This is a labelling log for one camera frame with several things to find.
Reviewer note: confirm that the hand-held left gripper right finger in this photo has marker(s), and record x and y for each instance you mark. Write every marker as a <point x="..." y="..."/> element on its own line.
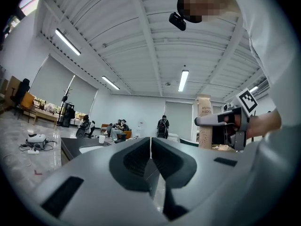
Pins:
<point x="207" y="173"/>

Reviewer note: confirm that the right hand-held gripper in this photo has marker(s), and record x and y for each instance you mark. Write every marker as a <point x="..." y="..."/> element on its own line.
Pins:
<point x="247" y="100"/>

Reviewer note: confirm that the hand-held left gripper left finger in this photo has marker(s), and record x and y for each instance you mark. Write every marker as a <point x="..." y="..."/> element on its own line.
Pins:
<point x="98" y="185"/>

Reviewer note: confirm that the wooden stick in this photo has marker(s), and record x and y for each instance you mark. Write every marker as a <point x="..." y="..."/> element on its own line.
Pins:
<point x="204" y="135"/>

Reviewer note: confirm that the person's right forearm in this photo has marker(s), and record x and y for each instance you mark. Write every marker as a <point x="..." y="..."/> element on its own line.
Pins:
<point x="265" y="123"/>

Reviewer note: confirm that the grey roller blind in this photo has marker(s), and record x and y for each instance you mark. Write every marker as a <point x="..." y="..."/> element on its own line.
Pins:
<point x="178" y="112"/>
<point x="83" y="95"/>
<point x="53" y="81"/>

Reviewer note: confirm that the white cabinet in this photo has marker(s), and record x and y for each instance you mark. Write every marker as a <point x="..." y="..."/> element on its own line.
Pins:
<point x="174" y="135"/>

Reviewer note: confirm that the black white oval backpack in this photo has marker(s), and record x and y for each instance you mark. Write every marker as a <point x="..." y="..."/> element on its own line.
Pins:
<point x="162" y="127"/>
<point x="81" y="132"/>

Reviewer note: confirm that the black vanity counter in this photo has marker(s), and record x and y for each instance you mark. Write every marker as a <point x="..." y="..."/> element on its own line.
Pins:
<point x="69" y="149"/>

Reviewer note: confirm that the white paper cup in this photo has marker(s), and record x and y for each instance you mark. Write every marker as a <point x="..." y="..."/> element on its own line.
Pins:
<point x="101" y="139"/>

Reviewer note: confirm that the ceiling tube light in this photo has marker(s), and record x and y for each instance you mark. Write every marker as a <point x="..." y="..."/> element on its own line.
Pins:
<point x="183" y="80"/>
<point x="110" y="83"/>
<point x="67" y="42"/>
<point x="253" y="89"/>

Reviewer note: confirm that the black faucet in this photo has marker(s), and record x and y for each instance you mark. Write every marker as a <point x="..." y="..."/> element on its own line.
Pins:
<point x="121" y="139"/>

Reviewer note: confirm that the orange sofa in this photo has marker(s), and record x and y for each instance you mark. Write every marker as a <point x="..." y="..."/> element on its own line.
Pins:
<point x="128" y="133"/>

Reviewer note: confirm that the white water dispenser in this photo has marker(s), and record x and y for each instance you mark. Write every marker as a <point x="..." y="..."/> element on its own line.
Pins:
<point x="141" y="126"/>

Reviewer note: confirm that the white power strip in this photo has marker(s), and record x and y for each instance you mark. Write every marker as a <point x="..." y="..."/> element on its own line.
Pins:
<point x="33" y="151"/>

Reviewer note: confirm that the black cabinet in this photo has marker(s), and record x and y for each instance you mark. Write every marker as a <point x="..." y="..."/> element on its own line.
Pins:
<point x="68" y="115"/>

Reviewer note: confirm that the white device with black base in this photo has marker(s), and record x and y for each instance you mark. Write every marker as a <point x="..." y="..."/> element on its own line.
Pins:
<point x="35" y="138"/>

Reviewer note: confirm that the long wooden table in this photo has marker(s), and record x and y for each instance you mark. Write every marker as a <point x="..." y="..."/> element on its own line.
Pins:
<point x="45" y="114"/>

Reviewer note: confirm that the person's white shirt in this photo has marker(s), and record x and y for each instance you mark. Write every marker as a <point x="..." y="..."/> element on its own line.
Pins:
<point x="270" y="55"/>

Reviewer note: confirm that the black coat stand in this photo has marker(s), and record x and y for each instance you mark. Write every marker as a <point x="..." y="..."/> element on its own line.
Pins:
<point x="64" y="99"/>

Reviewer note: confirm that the orange chair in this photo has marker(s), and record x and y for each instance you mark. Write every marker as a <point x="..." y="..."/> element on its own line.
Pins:
<point x="27" y="100"/>

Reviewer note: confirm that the person's head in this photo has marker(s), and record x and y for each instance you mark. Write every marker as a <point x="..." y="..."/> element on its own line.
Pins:
<point x="207" y="1"/>

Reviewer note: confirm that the black office chair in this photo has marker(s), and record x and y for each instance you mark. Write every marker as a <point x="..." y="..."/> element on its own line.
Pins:
<point x="22" y="88"/>

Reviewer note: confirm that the cardboard box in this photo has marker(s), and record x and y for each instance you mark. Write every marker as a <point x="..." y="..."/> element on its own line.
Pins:
<point x="10" y="83"/>

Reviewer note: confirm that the black head-worn camera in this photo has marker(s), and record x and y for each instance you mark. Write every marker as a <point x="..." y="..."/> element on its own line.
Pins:
<point x="178" y="20"/>

